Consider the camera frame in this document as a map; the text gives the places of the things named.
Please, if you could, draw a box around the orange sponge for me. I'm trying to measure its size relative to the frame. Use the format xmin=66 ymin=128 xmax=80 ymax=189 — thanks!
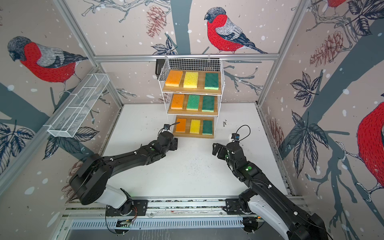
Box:
xmin=175 ymin=118 xmax=187 ymax=133
xmin=165 ymin=70 xmax=183 ymax=87
xmin=171 ymin=94 xmax=185 ymax=110

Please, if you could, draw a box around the yellow sponge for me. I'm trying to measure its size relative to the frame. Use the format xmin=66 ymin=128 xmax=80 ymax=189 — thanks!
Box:
xmin=183 ymin=72 xmax=199 ymax=89
xmin=190 ymin=119 xmax=201 ymax=135

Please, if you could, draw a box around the dark green sponge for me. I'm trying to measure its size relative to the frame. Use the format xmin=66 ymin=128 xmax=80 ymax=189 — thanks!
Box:
xmin=202 ymin=120 xmax=214 ymax=136
xmin=202 ymin=96 xmax=215 ymax=113

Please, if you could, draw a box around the light green sponge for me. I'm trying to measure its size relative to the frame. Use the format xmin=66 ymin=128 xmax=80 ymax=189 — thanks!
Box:
xmin=187 ymin=95 xmax=200 ymax=111

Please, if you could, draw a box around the dark green sponge front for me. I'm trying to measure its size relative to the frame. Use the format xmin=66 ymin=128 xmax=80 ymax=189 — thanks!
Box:
xmin=202 ymin=96 xmax=215 ymax=113

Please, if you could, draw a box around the dark green sponge carried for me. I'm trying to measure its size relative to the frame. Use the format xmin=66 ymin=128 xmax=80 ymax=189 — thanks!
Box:
xmin=205 ymin=73 xmax=219 ymax=90

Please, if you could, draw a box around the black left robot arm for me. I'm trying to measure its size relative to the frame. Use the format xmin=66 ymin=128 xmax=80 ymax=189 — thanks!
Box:
xmin=69 ymin=131 xmax=178 ymax=216

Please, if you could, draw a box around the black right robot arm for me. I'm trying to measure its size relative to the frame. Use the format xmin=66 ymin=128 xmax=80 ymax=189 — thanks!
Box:
xmin=212 ymin=141 xmax=329 ymax=240

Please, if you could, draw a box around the middle wooden shelf board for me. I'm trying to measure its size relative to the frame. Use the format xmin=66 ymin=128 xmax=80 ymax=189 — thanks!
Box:
xmin=165 ymin=93 xmax=221 ymax=117

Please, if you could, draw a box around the top wooden shelf board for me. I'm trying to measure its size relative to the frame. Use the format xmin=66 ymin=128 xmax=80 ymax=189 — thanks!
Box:
xmin=159 ymin=70 xmax=225 ymax=96

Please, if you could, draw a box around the black box behind shelf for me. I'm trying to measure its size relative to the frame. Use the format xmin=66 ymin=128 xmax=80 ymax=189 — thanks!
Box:
xmin=155 ymin=59 xmax=166 ymax=77

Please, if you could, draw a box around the perforated metal vent strip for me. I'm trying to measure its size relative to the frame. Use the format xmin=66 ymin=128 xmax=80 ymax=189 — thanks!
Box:
xmin=70 ymin=217 xmax=244 ymax=230

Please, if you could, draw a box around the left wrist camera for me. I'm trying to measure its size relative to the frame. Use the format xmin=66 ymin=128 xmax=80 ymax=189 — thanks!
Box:
xmin=163 ymin=124 xmax=171 ymax=132

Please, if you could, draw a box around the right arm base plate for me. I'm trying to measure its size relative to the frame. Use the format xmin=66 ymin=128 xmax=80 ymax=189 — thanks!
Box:
xmin=223 ymin=198 xmax=265 ymax=216

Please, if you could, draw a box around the aluminium mounting rail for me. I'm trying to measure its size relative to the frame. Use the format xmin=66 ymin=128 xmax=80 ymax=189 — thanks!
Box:
xmin=61 ymin=196 xmax=313 ymax=218

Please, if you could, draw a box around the white wire three-tier shelf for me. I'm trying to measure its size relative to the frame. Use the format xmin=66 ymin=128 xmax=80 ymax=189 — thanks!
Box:
xmin=156 ymin=57 xmax=225 ymax=139

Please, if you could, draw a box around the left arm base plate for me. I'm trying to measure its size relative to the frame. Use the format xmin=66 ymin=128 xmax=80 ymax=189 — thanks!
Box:
xmin=106 ymin=199 xmax=149 ymax=217

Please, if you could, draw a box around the white wire wall basket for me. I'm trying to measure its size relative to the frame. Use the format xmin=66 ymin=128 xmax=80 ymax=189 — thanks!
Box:
xmin=48 ymin=73 xmax=110 ymax=138

